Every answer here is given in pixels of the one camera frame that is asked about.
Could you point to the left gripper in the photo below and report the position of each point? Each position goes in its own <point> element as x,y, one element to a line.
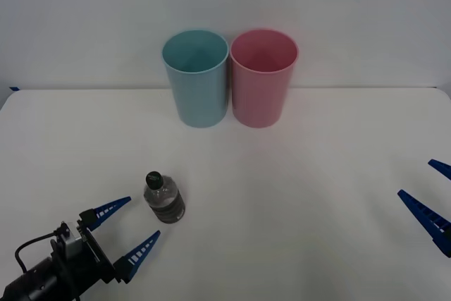
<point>93,265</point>

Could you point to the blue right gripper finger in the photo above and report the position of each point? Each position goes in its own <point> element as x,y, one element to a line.
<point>442,168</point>
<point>428,216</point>

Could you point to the small clear bottle black cap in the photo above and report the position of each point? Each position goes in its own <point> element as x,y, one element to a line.
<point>165,204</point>

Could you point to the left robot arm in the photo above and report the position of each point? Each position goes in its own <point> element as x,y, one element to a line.
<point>33,283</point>

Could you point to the pale blue plastic bin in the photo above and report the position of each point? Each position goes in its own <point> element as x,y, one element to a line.
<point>201,100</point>

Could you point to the pink plastic bin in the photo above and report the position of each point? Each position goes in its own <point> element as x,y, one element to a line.
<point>259,100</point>

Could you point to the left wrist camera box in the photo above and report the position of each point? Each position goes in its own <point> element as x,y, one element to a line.
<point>72,239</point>

